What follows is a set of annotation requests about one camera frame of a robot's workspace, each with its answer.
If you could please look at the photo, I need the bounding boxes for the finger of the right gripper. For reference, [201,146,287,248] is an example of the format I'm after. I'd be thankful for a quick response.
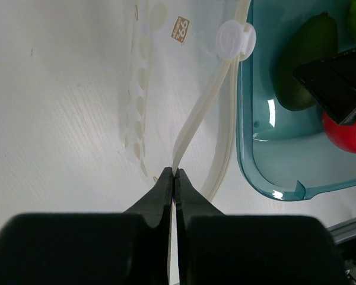
[293,47,356,124]

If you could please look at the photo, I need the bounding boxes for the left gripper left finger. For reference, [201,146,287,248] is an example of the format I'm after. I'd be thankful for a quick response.
[0,167,173,284]

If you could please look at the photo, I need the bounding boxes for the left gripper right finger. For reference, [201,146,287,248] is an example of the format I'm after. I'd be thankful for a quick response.
[174,169,348,284]

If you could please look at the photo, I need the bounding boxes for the dark green avocado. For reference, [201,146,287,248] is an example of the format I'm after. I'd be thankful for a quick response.
[272,12,339,112]

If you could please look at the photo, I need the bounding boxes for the clear zip top bag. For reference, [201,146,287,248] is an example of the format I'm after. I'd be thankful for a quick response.
[123,1,256,200]

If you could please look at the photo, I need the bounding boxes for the red apple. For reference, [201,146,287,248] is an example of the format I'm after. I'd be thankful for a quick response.
[322,112,356,154]

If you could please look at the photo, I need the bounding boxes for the teal plastic tray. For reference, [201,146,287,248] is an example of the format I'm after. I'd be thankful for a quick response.
[236,1,356,201]

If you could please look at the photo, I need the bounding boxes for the aluminium mounting rail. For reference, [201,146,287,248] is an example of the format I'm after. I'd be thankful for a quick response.
[328,218,356,244]

